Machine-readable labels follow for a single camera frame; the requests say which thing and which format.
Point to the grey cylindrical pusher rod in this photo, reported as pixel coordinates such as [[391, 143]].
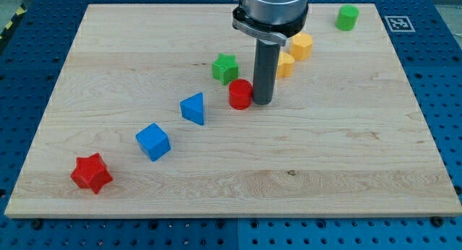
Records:
[[264, 73]]

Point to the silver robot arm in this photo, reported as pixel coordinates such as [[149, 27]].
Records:
[[271, 23]]

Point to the yellow heart block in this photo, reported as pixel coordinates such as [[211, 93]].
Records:
[[285, 65]]

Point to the yellow hexagon block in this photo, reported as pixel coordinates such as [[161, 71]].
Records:
[[301, 46]]

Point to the green star block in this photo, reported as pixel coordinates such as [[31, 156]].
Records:
[[225, 68]]

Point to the red cylinder block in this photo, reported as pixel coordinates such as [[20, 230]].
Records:
[[240, 94]]

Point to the green cylinder block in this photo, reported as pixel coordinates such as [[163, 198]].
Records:
[[347, 17]]

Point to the blue triangle block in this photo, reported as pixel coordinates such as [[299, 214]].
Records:
[[192, 108]]

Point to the light wooden board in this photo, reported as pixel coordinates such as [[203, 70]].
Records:
[[343, 136]]

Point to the white fiducial marker tag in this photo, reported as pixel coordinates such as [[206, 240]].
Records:
[[399, 24]]

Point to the blue cube block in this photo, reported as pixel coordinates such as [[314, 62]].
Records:
[[153, 142]]

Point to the red star block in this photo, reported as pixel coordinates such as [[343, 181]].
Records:
[[91, 173]]

